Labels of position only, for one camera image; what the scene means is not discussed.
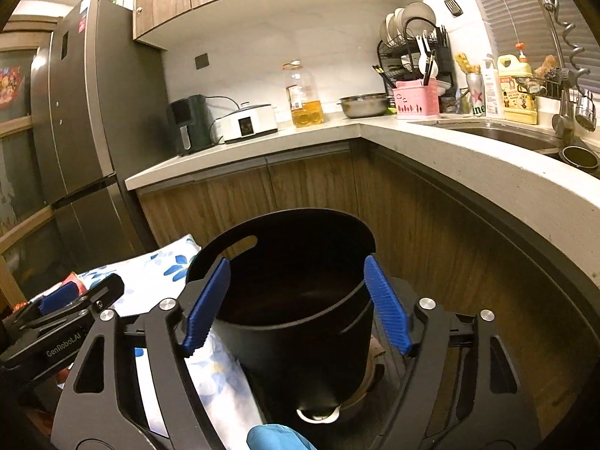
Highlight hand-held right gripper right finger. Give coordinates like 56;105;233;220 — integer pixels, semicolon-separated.
364;255;542;450

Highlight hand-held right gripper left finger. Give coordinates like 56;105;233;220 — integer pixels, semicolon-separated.
54;258;231;450

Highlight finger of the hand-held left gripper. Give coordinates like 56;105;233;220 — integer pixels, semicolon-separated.
77;273;125;320
9;283;78;333

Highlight black plastic bin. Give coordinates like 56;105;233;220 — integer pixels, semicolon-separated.
186;208;378;425

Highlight person's right hand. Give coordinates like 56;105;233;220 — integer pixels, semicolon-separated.
247;424;316;450

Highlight blue floral tablecloth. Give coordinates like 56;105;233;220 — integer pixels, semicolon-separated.
77;233;263;450

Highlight wooden lower cabinet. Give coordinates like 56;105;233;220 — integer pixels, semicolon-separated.
138;141;600;437

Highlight grey steel refrigerator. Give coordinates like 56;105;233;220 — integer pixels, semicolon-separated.
30;0;170;268

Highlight wooden glass-panel door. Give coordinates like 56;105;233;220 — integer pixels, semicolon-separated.
0;16;64;310

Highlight black air fryer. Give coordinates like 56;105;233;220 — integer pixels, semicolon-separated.
166;94;214;156

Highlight white rice cooker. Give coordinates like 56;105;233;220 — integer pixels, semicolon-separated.
216;102;278;144

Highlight steel pot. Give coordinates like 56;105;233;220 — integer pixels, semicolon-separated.
339;94;392;119

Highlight stainless steel sink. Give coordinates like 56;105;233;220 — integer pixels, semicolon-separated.
412;119;568;153

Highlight pink utensil holder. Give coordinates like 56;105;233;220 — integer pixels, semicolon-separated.
392;81;441;119

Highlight colourful door sticker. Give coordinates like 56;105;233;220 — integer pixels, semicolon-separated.
0;66;31;108

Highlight cooking oil bottle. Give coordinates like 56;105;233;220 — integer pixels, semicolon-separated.
282;61;325;128

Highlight silver beer can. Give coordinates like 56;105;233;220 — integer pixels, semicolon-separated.
465;73;486;116

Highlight black chopsticks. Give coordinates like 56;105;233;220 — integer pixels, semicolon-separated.
372;64;397;90

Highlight white pump bottle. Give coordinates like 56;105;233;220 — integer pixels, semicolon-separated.
482;54;502;118

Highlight yellow detergent bottle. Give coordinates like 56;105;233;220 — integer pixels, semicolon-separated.
497;43;539;125

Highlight white ladle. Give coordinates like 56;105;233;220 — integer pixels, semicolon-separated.
415;33;439;80

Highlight steel spring kitchen faucet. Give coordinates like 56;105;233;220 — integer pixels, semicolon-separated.
529;0;598;139

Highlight white plate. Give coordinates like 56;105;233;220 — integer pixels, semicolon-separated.
379;9;405;44

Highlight grey window blinds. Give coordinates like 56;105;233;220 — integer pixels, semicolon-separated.
462;0;600;90

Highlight black power cable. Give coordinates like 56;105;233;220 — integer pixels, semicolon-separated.
206;96;245;142

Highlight black wire dish rack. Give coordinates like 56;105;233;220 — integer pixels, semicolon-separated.
376;23;458;99

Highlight wire sink caddy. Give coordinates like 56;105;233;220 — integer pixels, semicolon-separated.
516;68;563;99

